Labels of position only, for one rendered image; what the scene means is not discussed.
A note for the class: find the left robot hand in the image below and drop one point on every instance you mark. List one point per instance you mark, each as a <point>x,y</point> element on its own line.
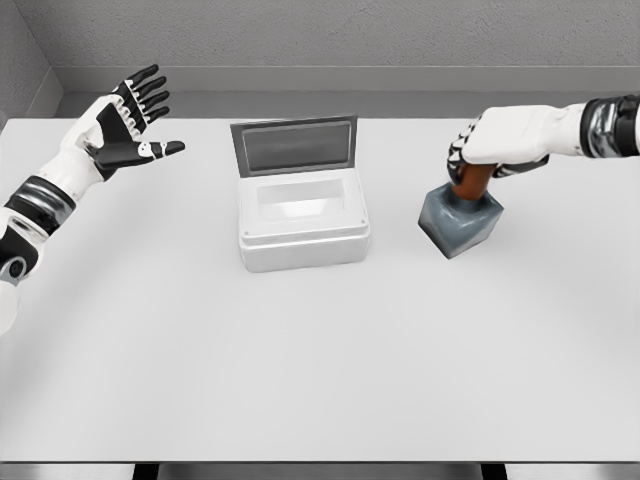
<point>111,134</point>

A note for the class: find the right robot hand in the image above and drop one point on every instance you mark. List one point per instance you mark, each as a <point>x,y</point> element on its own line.
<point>505,136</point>

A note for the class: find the grey bottle with brown neck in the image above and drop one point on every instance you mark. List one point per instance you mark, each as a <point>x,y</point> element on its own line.
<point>460,215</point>

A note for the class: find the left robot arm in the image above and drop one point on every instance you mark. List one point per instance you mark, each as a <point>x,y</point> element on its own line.
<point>40,200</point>

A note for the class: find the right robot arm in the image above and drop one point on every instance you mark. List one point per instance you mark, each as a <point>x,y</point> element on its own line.
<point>600,127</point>

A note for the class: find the white box with hinged lid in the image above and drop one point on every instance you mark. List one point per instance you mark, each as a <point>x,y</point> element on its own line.
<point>300,200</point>

